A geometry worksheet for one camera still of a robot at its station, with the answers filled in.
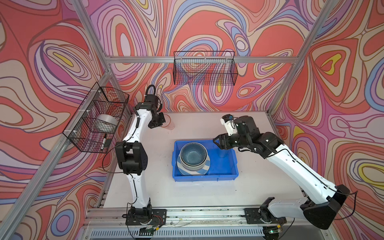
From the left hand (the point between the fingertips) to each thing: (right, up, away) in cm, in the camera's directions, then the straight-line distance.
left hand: (162, 122), depth 92 cm
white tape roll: (-23, -1, -22) cm, 32 cm away
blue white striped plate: (+15, -28, -9) cm, 33 cm away
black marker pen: (-25, -10, -20) cm, 33 cm away
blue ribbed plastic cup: (+38, -20, +1) cm, 43 cm away
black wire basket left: (-32, -5, -25) cm, 41 cm away
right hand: (+32, -11, -20) cm, 39 cm away
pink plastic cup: (+4, -2, -5) cm, 6 cm away
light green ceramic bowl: (+19, -21, -7) cm, 29 cm away
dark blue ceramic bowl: (+19, -19, -6) cm, 28 cm away
